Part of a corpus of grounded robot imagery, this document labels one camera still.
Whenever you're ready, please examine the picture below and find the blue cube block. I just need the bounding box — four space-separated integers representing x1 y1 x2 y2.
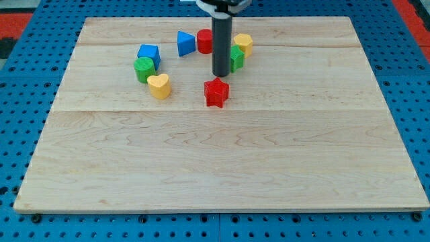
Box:
137 44 161 71

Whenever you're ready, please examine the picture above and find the light wooden board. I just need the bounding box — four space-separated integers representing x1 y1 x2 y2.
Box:
13 17 429 214

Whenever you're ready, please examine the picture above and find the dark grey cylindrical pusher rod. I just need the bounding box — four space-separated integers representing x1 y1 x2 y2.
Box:
212 13 232 77

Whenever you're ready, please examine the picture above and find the blue triangle block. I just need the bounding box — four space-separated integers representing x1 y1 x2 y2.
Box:
177 31 196 56

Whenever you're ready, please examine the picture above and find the red star block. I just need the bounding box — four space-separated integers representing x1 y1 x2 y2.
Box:
204 77 229 108

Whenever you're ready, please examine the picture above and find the red cylinder block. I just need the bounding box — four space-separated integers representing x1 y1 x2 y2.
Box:
197 29 212 54

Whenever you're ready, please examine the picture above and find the green cylinder block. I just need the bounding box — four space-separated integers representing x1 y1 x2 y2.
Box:
134 57 156 83

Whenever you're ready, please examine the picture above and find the green star block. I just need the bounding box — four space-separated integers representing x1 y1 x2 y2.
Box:
230 45 245 73

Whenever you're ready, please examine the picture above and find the yellow heart block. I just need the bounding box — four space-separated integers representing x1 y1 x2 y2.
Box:
147 73 171 99

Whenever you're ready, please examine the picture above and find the yellow hexagon block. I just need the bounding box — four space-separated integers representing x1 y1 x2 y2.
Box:
233 33 253 58

